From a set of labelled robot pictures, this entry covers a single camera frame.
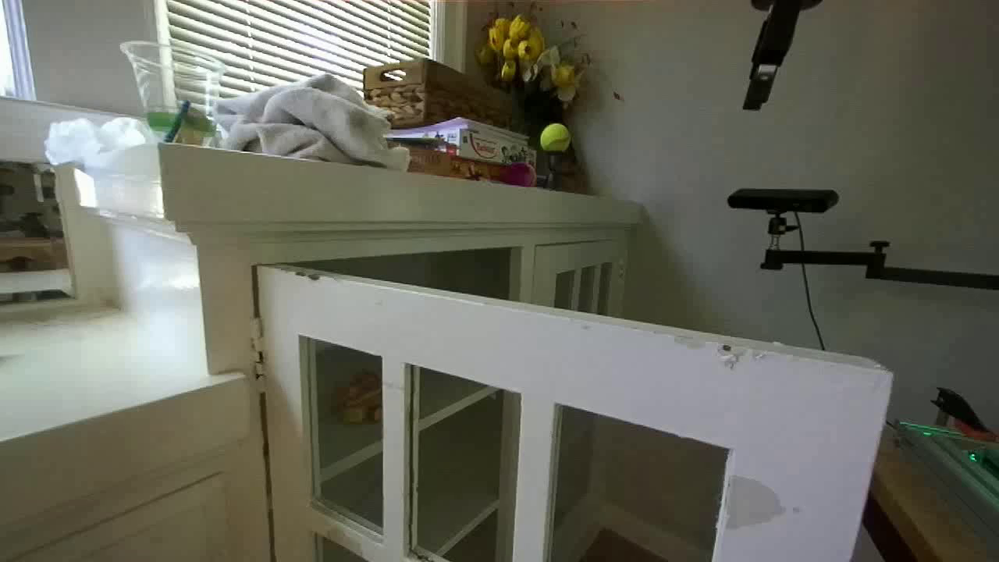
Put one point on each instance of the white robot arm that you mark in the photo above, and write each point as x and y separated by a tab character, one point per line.
773	44

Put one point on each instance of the white wooden cabinet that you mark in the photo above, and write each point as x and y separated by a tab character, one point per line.
344	204

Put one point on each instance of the white glass-pane cabinet door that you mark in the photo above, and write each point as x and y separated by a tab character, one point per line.
656	444

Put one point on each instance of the low white cabinet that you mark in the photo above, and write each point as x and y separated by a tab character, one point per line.
117	437

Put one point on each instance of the yellow-green tennis ball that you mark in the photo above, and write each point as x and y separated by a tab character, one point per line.
556	137

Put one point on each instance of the wicker basket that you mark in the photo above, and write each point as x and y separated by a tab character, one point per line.
422	91

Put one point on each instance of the yellow artificial flowers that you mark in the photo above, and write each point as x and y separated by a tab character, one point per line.
520	56

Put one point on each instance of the grey crumpled towel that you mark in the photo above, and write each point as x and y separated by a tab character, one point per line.
312	121

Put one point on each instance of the window blinds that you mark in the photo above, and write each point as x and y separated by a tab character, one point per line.
283	41

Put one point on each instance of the wooden side table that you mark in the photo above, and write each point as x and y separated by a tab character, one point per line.
930	508

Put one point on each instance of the black stereo camera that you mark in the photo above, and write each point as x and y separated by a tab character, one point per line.
781	200

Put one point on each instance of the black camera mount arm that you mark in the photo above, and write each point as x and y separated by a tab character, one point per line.
870	259

